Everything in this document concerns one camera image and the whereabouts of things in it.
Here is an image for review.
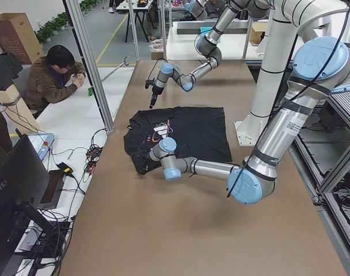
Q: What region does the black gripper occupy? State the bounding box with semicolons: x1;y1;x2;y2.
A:
149;83;163;109

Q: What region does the black t-shirt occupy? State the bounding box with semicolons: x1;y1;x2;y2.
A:
124;107;232;175

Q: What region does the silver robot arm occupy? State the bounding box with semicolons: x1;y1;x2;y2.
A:
146;1;350;204
145;1;271;109

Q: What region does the seated person in brown jacket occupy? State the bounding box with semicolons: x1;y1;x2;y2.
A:
26;45;86;116

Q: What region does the black power adapter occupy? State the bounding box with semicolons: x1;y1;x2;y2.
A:
57;162;73;177

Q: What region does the robot teach pendant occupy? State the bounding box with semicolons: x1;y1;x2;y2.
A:
27;133;55;160

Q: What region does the cardboard box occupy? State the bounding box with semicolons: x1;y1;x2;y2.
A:
0;13;44;64

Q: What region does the black computer monitor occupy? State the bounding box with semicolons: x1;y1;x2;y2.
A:
0;135;64;275

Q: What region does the striped aluminium workbench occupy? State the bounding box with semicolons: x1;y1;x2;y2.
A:
290;83;350;259

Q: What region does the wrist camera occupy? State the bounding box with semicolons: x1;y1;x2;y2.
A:
145;79;154;89

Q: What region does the power strip with cables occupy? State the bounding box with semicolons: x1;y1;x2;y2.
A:
84;144;103;175

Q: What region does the aluminium frame cage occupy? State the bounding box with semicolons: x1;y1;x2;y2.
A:
63;0;114;133

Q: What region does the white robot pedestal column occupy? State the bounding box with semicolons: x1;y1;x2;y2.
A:
235;1;298;146

